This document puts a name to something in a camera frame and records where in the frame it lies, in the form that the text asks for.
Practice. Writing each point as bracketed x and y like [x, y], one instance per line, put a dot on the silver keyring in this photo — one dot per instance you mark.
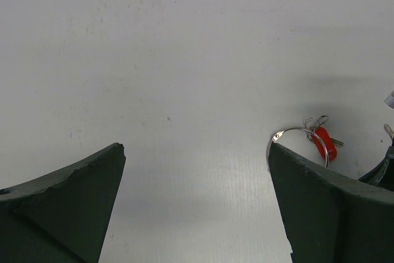
[298, 138]

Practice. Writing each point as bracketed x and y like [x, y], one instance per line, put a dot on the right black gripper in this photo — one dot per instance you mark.
[382, 175]

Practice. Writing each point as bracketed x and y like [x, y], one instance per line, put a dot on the green tag key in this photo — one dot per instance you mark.
[389, 131]

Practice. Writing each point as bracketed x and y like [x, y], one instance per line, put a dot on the red tag key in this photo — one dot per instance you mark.
[326, 145]

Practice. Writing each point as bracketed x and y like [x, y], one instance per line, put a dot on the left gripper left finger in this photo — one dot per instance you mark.
[62, 216]

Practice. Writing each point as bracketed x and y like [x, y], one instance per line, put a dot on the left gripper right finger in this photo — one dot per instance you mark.
[329, 217]

